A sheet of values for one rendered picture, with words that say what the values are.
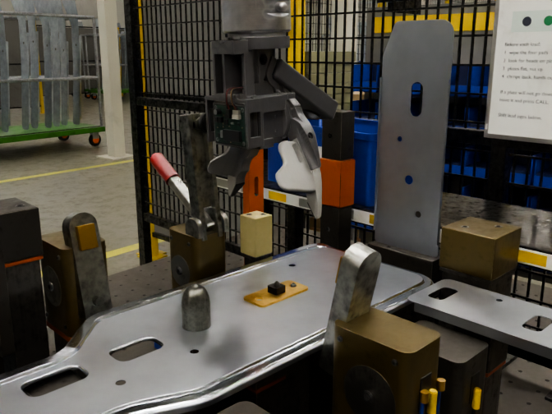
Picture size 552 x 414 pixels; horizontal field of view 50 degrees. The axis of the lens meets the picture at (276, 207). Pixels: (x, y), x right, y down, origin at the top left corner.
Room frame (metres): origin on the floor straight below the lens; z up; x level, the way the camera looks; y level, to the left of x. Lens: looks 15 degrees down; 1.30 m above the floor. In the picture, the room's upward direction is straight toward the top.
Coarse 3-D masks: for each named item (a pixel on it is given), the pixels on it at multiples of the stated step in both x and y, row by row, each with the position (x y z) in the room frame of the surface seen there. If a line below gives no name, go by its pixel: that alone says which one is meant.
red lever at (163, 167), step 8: (152, 160) 0.87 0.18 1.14; (160, 160) 0.87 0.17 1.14; (160, 168) 0.86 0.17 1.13; (168, 168) 0.86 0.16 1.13; (168, 176) 0.85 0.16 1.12; (176, 176) 0.85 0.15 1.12; (168, 184) 0.85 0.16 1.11; (176, 184) 0.84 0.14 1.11; (184, 184) 0.84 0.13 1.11; (176, 192) 0.83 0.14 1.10; (184, 192) 0.83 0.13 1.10; (184, 200) 0.82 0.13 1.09; (208, 216) 0.80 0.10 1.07; (208, 224) 0.79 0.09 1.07
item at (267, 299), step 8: (288, 280) 0.74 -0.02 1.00; (264, 288) 0.71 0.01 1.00; (272, 288) 0.69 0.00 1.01; (280, 288) 0.69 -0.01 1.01; (288, 288) 0.71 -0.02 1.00; (296, 288) 0.71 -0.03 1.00; (304, 288) 0.71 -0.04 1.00; (248, 296) 0.68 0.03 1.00; (256, 296) 0.68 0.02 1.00; (264, 296) 0.68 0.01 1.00; (272, 296) 0.68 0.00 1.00; (280, 296) 0.68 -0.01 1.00; (288, 296) 0.68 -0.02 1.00; (256, 304) 0.66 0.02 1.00; (264, 304) 0.66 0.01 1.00; (272, 304) 0.66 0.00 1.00
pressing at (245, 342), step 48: (240, 288) 0.71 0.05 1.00; (384, 288) 0.71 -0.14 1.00; (96, 336) 0.58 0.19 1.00; (144, 336) 0.58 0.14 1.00; (192, 336) 0.58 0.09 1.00; (240, 336) 0.58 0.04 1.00; (288, 336) 0.58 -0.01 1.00; (0, 384) 0.48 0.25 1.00; (96, 384) 0.49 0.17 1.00; (144, 384) 0.49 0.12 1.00; (192, 384) 0.49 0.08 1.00; (240, 384) 0.50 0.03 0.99
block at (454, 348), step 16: (448, 336) 0.62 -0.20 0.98; (464, 336) 0.62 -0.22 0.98; (448, 352) 0.58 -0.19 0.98; (464, 352) 0.58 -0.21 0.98; (480, 352) 0.58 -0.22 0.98; (448, 368) 0.57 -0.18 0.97; (464, 368) 0.56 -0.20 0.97; (480, 368) 0.59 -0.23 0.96; (448, 384) 0.56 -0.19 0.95; (464, 384) 0.56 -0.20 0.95; (480, 384) 0.59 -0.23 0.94; (448, 400) 0.56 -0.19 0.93; (464, 400) 0.57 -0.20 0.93; (480, 400) 0.57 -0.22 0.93
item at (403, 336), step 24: (384, 312) 0.54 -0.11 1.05; (336, 336) 0.52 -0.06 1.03; (360, 336) 0.50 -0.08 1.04; (384, 336) 0.49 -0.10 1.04; (408, 336) 0.49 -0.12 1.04; (432, 336) 0.49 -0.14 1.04; (336, 360) 0.52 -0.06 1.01; (360, 360) 0.50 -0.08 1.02; (384, 360) 0.48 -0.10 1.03; (408, 360) 0.46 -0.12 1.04; (432, 360) 0.48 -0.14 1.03; (336, 384) 0.51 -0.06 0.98; (360, 384) 0.49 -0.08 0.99; (384, 384) 0.47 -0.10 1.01; (408, 384) 0.46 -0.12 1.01; (432, 384) 0.49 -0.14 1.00; (336, 408) 0.51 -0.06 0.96; (360, 408) 0.49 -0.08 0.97; (384, 408) 0.47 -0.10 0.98; (408, 408) 0.46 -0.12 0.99; (432, 408) 0.48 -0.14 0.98
